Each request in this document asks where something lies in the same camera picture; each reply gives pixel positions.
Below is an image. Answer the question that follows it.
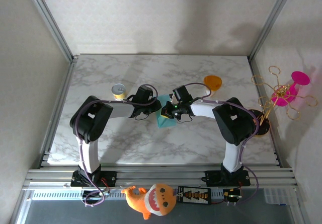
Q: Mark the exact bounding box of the black yellow label plate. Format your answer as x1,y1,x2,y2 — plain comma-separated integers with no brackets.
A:
177,185,212,205

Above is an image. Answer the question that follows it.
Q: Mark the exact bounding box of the pink plastic wine glass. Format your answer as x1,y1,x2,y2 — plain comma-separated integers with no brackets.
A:
270,70,311,107

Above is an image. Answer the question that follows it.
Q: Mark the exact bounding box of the aluminium side rail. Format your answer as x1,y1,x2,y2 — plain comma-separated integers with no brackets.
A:
248,57,289,169
39,59,78,169

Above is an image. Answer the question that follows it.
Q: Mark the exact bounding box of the black yellow power connector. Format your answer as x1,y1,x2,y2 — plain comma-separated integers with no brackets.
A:
222,188,243,200

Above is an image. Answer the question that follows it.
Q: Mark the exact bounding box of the aluminium frame post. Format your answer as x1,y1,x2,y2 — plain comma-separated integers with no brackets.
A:
24,0,78,62
248,0,297,61

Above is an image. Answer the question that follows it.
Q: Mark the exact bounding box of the grey slotted cable duct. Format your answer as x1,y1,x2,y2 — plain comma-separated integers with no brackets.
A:
31,189,126,201

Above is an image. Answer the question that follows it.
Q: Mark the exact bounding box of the orange translucent cup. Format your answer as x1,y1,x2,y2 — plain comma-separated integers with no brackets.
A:
203,74,223,98

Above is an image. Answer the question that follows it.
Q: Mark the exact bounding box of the silver yellow tin can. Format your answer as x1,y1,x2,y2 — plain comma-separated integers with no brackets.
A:
111,83,128,102

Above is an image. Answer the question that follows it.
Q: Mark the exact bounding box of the wide aluminium frame rail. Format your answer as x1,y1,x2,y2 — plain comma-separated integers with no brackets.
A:
22,167,299,191

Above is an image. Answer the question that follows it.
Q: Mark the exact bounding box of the gold wire stand pink cup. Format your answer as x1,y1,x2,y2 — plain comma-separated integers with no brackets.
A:
245,65,318,138

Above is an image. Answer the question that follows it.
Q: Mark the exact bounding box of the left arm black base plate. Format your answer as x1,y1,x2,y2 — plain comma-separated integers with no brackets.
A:
70,170,118,187

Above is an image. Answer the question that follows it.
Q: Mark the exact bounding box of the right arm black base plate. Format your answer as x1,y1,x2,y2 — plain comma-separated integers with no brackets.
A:
205,170,251,187

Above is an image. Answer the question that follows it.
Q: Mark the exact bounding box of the clear plastic organizer box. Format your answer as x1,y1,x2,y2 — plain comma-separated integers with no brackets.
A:
263,187,299,206

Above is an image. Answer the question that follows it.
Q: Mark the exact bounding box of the orange shark plush toy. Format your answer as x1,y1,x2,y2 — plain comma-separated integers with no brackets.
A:
120,183,177,220

